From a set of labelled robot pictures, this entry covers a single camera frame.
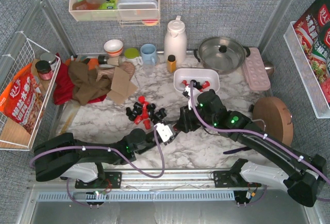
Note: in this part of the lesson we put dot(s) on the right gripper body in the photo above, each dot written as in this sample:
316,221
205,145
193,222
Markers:
186,120

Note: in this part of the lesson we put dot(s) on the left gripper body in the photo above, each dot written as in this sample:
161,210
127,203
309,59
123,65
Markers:
159,117

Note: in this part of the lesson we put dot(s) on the red capsule number two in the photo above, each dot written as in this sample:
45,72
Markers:
206,84

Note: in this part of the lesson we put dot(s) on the white plastic storage basket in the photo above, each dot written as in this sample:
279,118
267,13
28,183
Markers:
200,75

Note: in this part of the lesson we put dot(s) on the brown cardboard piece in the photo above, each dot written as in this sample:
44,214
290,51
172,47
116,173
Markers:
121,87

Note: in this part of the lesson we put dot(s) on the brown cloth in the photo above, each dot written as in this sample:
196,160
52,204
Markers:
86,85

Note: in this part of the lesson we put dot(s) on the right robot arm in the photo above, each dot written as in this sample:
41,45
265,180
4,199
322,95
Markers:
301,176

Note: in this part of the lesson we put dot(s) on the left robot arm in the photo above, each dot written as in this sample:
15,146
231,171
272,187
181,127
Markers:
54,157

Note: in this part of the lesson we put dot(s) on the red coffee capsule bottom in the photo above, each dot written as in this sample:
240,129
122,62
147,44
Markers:
147,124

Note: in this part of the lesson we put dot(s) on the black coffee capsule left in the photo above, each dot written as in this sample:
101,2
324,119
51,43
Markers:
130,114

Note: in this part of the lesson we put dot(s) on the black coffee capsule number four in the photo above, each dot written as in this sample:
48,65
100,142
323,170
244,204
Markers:
159,115

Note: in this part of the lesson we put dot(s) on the red coffee capsule top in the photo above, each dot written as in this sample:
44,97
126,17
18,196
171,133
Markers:
141,99

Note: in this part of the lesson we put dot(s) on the purple knife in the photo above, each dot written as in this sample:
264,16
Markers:
233,151

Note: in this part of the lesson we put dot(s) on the steel pot with lid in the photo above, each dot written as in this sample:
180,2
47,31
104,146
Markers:
221,54

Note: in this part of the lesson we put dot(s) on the orange juice bottle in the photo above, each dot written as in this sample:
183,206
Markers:
171,63

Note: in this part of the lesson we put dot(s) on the round wooden cutting board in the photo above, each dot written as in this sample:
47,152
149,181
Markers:
272,116

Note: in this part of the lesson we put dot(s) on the pink egg tray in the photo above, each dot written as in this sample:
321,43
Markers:
254,71

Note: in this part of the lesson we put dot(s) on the steel ladle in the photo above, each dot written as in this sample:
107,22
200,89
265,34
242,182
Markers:
269,67

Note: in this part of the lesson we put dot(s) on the clear glass cup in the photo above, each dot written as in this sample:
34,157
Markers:
148,69

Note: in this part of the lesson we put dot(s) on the striped pink towel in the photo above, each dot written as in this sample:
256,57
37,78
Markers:
127,67

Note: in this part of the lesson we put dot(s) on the white thermos jug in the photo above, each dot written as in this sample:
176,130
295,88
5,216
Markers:
175,41

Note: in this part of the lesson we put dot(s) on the blue mug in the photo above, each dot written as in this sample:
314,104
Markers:
149,54

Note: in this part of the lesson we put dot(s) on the green lid cup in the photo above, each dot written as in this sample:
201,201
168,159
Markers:
132,55

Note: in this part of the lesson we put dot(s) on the red cloth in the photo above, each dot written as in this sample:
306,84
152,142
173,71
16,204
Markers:
64,86

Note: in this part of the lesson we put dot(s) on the black bottle cap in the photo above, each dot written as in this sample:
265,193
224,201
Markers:
102,59

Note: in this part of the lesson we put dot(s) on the orange plate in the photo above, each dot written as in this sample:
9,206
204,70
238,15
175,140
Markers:
93,63

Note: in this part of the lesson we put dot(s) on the orange striped bowl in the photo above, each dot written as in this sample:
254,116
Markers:
113,47

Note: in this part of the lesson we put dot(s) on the red lid jar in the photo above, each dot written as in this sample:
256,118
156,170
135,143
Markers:
44,70

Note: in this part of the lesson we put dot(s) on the silver lid jar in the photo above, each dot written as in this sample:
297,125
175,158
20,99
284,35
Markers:
50,58

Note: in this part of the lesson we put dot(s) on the orange snack bag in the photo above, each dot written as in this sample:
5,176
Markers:
20,101

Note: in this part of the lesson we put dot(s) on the red seasoning packet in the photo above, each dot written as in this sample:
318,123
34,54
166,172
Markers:
312,30

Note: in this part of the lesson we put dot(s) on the clear plastic food container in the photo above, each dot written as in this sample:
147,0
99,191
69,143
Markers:
137,9

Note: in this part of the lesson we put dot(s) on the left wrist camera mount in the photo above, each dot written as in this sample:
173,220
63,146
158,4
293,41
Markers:
165,132

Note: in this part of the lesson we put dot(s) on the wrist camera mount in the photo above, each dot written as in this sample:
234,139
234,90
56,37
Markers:
165,132
186,93

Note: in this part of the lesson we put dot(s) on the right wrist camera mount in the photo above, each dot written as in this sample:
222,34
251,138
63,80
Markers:
186,93

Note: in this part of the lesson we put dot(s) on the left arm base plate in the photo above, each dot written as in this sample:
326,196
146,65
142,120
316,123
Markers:
112,180

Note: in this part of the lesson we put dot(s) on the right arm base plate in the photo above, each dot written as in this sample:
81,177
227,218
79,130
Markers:
225,178

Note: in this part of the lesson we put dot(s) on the white right wall basket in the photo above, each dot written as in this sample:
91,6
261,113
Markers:
312,88

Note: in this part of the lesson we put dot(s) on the white wire side basket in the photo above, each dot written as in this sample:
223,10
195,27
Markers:
14,136

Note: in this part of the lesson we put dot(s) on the cream wall basket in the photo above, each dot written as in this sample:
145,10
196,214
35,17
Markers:
87,10

